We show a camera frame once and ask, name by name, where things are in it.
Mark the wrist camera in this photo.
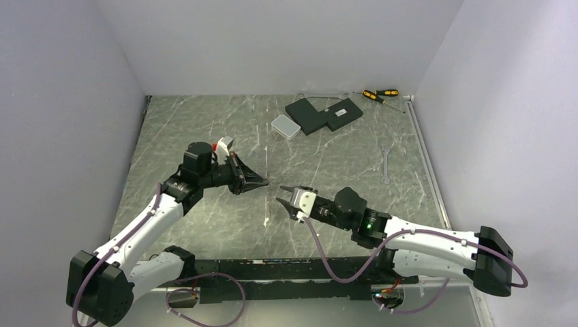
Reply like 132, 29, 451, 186
212, 136, 234, 160
290, 192, 317, 219

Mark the yellow black screwdriver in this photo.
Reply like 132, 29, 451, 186
356, 89, 399, 97
363, 95, 405, 113

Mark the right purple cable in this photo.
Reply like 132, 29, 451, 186
301, 216, 529, 290

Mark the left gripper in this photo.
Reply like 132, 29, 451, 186
200, 151, 269, 196

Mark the white rectangular box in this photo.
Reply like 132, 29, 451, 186
271, 114, 301, 140

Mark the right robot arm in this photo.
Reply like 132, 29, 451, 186
279, 186, 516, 297

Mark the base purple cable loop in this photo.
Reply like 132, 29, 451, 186
165, 272, 247, 327

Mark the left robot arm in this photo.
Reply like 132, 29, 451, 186
66, 137, 269, 326

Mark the black base frame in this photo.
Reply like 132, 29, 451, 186
164, 250, 418, 304

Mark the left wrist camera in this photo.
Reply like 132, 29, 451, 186
212, 136, 234, 160

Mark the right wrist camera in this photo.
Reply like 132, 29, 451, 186
290, 192, 317, 219

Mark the silver wrench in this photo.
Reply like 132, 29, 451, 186
381, 146, 391, 185

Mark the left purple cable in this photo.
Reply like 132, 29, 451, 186
72, 183, 164, 327

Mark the black rectangular box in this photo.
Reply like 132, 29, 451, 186
324, 98, 363, 131

